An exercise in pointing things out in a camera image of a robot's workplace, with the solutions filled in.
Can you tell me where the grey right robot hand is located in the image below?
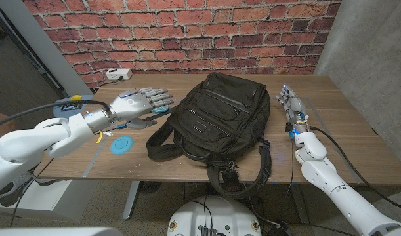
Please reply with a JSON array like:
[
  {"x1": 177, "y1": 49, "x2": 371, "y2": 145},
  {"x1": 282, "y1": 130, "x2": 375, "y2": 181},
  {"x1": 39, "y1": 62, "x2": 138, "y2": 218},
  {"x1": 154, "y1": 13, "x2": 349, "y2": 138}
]
[{"x1": 275, "y1": 84, "x2": 310, "y2": 132}]

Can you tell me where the white power strip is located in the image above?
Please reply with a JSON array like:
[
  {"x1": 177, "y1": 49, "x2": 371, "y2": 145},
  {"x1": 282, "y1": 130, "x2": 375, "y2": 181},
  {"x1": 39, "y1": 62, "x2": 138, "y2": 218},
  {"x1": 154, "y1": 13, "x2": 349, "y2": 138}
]
[{"x1": 105, "y1": 68, "x2": 133, "y2": 81}]

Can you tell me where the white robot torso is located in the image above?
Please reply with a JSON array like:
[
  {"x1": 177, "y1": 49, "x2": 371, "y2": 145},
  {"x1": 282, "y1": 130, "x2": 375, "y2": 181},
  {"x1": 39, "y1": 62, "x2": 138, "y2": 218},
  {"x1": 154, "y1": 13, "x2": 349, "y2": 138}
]
[{"x1": 167, "y1": 195, "x2": 263, "y2": 236}]

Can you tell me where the black ribbed round object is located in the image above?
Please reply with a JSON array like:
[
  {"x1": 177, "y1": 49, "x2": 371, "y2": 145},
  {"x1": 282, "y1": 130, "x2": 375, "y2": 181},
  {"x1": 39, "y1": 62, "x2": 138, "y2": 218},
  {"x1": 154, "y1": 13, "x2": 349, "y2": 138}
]
[{"x1": 139, "y1": 181, "x2": 163, "y2": 195}]

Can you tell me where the blue round disc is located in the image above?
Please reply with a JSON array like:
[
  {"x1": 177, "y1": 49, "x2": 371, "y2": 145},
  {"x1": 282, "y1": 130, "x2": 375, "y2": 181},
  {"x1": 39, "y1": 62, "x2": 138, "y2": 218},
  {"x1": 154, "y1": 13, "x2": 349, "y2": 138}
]
[{"x1": 110, "y1": 136, "x2": 135, "y2": 155}]

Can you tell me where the thin black right arm wire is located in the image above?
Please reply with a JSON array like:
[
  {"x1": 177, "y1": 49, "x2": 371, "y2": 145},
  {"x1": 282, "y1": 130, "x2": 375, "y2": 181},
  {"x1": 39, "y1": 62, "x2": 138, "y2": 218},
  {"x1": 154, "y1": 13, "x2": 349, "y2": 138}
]
[{"x1": 284, "y1": 139, "x2": 295, "y2": 197}]

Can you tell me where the black backpack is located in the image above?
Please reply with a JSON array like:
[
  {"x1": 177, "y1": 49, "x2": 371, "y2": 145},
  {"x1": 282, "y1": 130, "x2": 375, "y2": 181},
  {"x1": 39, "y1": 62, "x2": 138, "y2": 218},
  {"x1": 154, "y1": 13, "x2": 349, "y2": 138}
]
[{"x1": 146, "y1": 71, "x2": 273, "y2": 199}]

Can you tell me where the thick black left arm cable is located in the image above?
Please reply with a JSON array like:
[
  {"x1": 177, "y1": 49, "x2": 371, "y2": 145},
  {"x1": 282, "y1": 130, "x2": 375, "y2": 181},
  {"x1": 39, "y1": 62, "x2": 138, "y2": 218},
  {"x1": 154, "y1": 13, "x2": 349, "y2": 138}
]
[{"x1": 0, "y1": 100, "x2": 111, "y2": 130}]

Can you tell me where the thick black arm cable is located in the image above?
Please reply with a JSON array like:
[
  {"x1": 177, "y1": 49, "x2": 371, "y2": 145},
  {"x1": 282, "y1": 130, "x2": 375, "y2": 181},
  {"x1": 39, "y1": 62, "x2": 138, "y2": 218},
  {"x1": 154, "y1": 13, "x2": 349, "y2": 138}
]
[
  {"x1": 0, "y1": 100, "x2": 111, "y2": 130},
  {"x1": 310, "y1": 125, "x2": 401, "y2": 212}
]

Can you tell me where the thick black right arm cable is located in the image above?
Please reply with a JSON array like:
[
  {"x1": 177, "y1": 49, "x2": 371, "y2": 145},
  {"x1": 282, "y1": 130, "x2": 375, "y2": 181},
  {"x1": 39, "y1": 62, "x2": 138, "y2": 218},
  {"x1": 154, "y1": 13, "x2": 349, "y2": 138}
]
[{"x1": 310, "y1": 125, "x2": 401, "y2": 212}]

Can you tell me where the light blue round stool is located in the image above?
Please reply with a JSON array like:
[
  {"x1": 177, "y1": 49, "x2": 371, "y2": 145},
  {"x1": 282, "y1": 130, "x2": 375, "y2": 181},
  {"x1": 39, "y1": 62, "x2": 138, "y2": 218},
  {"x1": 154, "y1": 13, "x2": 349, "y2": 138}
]
[{"x1": 52, "y1": 94, "x2": 95, "y2": 119}]

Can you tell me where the brick print backdrop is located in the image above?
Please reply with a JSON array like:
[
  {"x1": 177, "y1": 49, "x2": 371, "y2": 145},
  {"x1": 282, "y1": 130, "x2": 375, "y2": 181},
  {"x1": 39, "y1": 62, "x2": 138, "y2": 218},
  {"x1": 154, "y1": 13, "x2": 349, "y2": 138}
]
[{"x1": 22, "y1": 0, "x2": 342, "y2": 89}]

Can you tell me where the grey black sneaker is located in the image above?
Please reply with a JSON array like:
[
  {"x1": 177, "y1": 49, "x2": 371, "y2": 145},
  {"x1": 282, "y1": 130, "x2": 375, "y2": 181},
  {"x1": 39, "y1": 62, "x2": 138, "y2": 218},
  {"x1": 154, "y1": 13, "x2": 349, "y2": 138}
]
[{"x1": 0, "y1": 172, "x2": 35, "y2": 208}]

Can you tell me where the grey metal table leg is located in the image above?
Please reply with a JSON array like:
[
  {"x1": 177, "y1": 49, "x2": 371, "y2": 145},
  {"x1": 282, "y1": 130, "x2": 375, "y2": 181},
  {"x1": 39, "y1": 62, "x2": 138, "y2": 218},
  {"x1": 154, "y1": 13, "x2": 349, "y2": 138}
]
[
  {"x1": 123, "y1": 180, "x2": 142, "y2": 220},
  {"x1": 290, "y1": 184, "x2": 311, "y2": 226}
]

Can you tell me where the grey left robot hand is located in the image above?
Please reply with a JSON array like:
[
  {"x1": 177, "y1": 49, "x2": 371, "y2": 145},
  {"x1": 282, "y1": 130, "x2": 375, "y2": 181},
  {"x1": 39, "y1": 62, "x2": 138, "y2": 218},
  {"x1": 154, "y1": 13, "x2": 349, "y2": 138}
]
[{"x1": 108, "y1": 87, "x2": 175, "y2": 130}]

